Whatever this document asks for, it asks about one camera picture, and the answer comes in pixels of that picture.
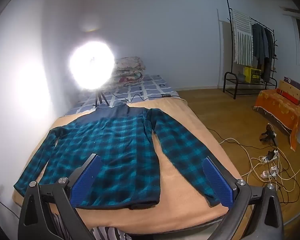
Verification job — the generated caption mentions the tan blanket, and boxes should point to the tan blanket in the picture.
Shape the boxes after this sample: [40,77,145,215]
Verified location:
[12,97,243,235]

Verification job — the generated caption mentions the black device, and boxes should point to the black device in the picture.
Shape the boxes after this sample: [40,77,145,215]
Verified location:
[259,124,277,145]

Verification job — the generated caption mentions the black tripod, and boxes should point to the black tripod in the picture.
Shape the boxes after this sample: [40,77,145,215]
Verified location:
[94,89,110,108]

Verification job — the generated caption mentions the tangle of white cables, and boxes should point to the tangle of white cables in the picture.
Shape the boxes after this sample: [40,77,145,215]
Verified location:
[206,127,300,204]

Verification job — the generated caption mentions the ring light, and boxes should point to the ring light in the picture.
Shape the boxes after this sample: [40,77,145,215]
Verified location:
[69,41,115,90]

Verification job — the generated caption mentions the teal plaid fleece jacket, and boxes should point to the teal plaid fleece jacket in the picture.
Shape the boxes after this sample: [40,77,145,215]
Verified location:
[14,102,222,210]

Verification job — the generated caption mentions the orange cloth covered table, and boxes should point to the orange cloth covered table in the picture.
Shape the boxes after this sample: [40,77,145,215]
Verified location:
[253,89,300,152]

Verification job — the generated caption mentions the person's striped clothing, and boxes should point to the person's striped clothing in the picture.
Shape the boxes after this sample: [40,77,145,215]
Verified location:
[50,211,133,240]

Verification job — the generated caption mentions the dark flat box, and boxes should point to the dark flat box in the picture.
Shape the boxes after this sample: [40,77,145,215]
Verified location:
[284,76,300,90]

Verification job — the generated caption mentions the cardboard box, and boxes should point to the cardboard box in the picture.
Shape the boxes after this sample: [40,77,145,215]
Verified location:
[279,80,300,100]

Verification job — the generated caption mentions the striped white towel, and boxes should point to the striped white towel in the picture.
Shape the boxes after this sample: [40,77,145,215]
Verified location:
[231,10,253,65]

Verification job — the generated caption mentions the yellow crate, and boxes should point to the yellow crate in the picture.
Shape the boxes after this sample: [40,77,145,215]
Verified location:
[243,66,262,83]

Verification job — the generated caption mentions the hanging dark clothes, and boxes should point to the hanging dark clothes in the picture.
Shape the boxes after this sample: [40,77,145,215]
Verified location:
[251,23,275,82]

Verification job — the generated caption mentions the black clothes rack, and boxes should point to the black clothes rack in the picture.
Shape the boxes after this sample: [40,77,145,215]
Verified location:
[223,0,278,99]

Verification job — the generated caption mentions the white power strip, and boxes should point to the white power strip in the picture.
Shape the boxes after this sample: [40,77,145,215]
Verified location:
[259,150,279,164]
[261,166,280,179]

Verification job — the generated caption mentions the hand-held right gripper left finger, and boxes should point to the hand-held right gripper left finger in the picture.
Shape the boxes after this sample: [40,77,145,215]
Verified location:
[18,153,102,240]

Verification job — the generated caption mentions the black cable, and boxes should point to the black cable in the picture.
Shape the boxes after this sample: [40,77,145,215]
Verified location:
[112,92,163,103]

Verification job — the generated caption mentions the blue grid bed sheet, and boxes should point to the blue grid bed sheet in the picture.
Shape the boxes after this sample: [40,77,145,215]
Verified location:
[65,74,180,117]

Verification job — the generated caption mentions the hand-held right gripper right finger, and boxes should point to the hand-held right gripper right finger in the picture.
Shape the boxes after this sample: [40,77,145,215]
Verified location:
[202,156,284,240]

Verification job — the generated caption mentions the stack of folded floral quilts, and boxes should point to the stack of folded floral quilts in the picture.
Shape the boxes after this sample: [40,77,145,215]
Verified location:
[111,56,146,85]

